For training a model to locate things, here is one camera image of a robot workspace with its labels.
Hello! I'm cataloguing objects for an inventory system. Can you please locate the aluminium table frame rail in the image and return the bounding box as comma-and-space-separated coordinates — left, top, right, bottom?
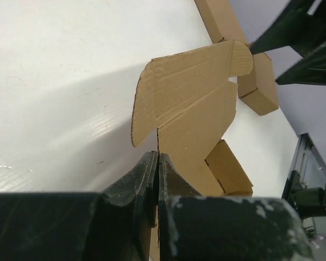
281, 133, 326, 261

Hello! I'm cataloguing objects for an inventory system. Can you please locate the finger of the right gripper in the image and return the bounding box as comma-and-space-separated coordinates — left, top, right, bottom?
250, 0, 314, 54
275, 41, 326, 85

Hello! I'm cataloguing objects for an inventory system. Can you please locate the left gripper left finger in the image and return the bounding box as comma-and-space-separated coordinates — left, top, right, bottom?
0, 151, 158, 260

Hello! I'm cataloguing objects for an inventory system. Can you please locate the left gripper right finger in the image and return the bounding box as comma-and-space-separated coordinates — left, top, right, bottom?
158, 153, 314, 260

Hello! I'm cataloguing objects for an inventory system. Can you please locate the cardboard box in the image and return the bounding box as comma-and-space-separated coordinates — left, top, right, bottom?
195, 0, 248, 45
131, 40, 254, 260
237, 53, 279, 116

